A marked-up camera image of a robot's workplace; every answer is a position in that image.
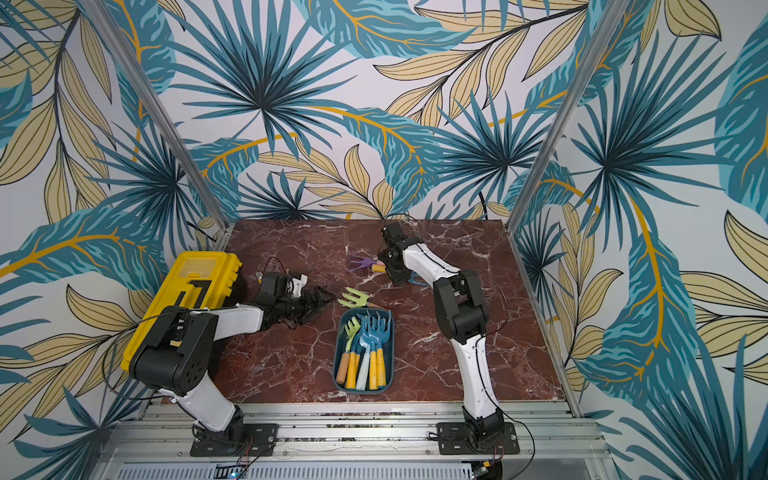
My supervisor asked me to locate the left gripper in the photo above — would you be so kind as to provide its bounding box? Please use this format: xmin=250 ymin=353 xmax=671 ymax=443
xmin=276 ymin=284 xmax=336 ymax=326

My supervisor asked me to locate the purple rake pink handle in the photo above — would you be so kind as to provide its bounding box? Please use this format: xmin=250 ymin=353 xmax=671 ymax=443
xmin=347 ymin=255 xmax=386 ymax=273

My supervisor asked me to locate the teal rake wooden handle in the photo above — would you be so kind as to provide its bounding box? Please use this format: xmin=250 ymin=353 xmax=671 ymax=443
xmin=408 ymin=274 xmax=427 ymax=286

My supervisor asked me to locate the green fork yellow handle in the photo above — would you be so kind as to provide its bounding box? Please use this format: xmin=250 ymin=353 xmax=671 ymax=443
xmin=337 ymin=287 xmax=379 ymax=309

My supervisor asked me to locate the teal claw rake yellow handle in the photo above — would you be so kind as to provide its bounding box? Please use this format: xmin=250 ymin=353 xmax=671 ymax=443
xmin=365 ymin=316 xmax=381 ymax=391

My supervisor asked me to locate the green rake wooden handle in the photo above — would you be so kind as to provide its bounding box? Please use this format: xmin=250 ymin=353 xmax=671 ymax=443
xmin=336 ymin=317 xmax=361 ymax=388

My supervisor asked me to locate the light blue fork rake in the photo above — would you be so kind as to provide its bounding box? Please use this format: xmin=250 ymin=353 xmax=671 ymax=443
xmin=355 ymin=348 xmax=371 ymax=391

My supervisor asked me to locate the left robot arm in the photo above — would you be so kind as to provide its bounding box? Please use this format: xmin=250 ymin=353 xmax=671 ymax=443
xmin=124 ymin=272 xmax=336 ymax=452

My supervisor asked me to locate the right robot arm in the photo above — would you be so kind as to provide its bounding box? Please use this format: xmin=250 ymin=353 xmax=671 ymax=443
xmin=378 ymin=222 xmax=504 ymax=449

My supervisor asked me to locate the teal storage tray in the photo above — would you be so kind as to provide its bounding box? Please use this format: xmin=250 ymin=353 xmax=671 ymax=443
xmin=332 ymin=308 xmax=395 ymax=395

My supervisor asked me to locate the yellow toolbox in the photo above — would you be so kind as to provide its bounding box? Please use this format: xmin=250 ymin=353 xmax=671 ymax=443
xmin=121 ymin=251 xmax=247 ymax=372

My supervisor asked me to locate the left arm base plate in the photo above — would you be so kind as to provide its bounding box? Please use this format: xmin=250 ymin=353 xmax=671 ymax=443
xmin=190 ymin=423 xmax=278 ymax=457

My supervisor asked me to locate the aluminium rail frame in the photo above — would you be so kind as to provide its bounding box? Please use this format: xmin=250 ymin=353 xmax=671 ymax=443
xmin=90 ymin=401 xmax=619 ymax=479

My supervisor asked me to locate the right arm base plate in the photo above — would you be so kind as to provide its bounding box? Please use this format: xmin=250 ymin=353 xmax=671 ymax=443
xmin=430 ymin=422 xmax=520 ymax=456

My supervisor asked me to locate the right metal corner post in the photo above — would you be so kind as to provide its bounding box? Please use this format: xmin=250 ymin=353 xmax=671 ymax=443
xmin=506 ymin=1 xmax=628 ymax=236

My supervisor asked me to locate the metal corner post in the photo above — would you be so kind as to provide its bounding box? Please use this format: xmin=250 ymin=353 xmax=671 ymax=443
xmin=506 ymin=1 xmax=628 ymax=236
xmin=80 ymin=0 xmax=229 ymax=230

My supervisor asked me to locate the left metal corner post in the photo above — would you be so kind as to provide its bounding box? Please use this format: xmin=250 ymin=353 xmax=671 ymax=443
xmin=80 ymin=0 xmax=229 ymax=230

